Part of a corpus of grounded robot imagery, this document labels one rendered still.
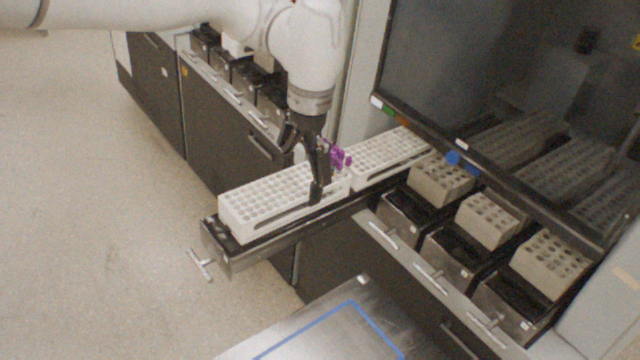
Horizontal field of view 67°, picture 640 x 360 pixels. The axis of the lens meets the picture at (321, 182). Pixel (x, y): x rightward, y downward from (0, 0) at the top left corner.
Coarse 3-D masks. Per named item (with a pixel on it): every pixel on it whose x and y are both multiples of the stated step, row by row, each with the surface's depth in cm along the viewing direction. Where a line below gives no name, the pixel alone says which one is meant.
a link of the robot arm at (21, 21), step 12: (0, 0) 45; (12, 0) 46; (24, 0) 47; (36, 0) 47; (0, 12) 46; (12, 12) 47; (24, 12) 48; (36, 12) 48; (0, 24) 48; (12, 24) 49; (24, 24) 49
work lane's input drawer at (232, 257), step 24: (408, 168) 124; (360, 192) 115; (384, 192) 121; (216, 216) 104; (312, 216) 108; (336, 216) 113; (216, 240) 100; (264, 240) 102; (288, 240) 106; (240, 264) 99
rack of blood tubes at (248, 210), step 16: (272, 176) 107; (288, 176) 108; (304, 176) 109; (240, 192) 103; (256, 192) 104; (272, 192) 105; (288, 192) 104; (304, 192) 106; (336, 192) 111; (224, 208) 99; (240, 208) 99; (256, 208) 101; (272, 208) 101; (288, 208) 102; (304, 208) 106; (240, 224) 95; (256, 224) 104; (272, 224) 102; (240, 240) 99
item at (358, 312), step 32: (352, 288) 93; (288, 320) 86; (320, 320) 87; (352, 320) 88; (384, 320) 88; (224, 352) 80; (256, 352) 81; (288, 352) 81; (320, 352) 82; (352, 352) 83; (384, 352) 83; (416, 352) 84
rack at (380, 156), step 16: (400, 128) 129; (368, 144) 122; (384, 144) 123; (400, 144) 123; (416, 144) 124; (352, 160) 116; (368, 160) 117; (384, 160) 118; (400, 160) 120; (416, 160) 125; (352, 176) 114; (368, 176) 121; (384, 176) 120
